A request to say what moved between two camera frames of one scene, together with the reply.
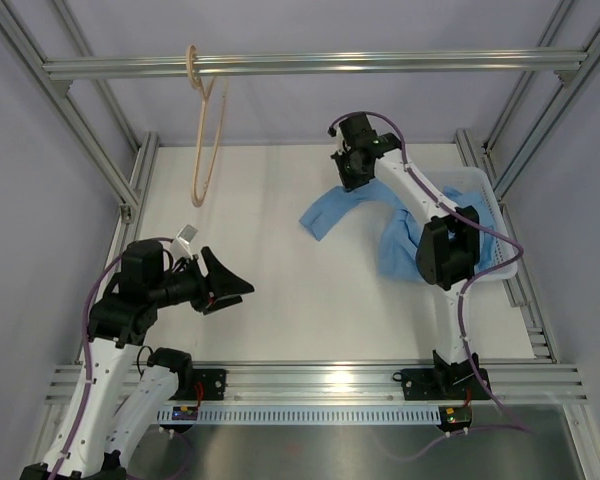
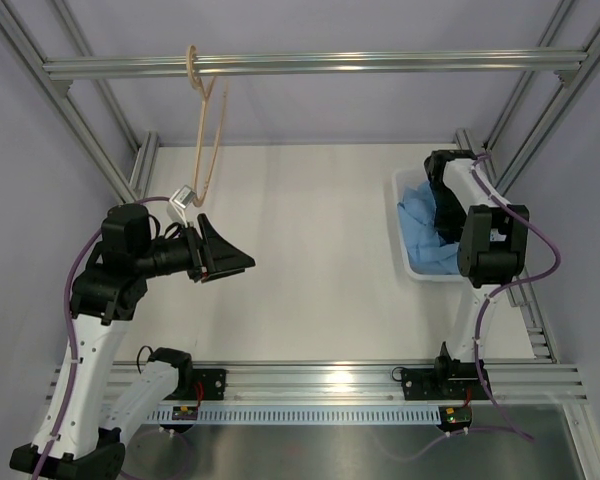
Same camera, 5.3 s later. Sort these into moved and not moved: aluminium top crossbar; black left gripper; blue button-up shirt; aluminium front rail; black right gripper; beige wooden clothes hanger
Moved: blue button-up shirt; black right gripper; black left gripper
Not moved: beige wooden clothes hanger; aluminium top crossbar; aluminium front rail
